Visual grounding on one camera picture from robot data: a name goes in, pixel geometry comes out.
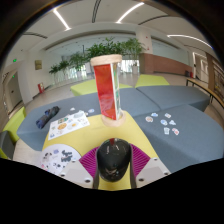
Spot black computer mouse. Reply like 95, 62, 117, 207
95, 138, 132, 183

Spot round white puppy mouse pad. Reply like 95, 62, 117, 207
39, 143, 83, 177

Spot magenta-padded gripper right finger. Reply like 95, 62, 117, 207
129, 143, 172, 190

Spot red liquid timer wooden ends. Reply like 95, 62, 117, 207
89, 54, 128, 128

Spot folded dark blue umbrella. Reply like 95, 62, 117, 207
35, 105, 61, 130

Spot lime green bench seat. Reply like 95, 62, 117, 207
2, 106, 27, 143

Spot white sticker sheet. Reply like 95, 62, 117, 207
48, 111, 91, 141

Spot large grey ottoman seat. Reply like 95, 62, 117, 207
16, 87, 161, 153

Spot ceiling strip lights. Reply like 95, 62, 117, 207
52, 1, 214, 49

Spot lime green ottoman seat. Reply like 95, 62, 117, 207
134, 73, 171, 89
70, 78, 134, 98

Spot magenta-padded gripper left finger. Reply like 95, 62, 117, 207
59, 148, 100, 190

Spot wooden bench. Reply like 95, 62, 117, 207
185, 78, 224, 108

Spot row of potted plants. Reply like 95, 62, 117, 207
49, 37, 146, 76

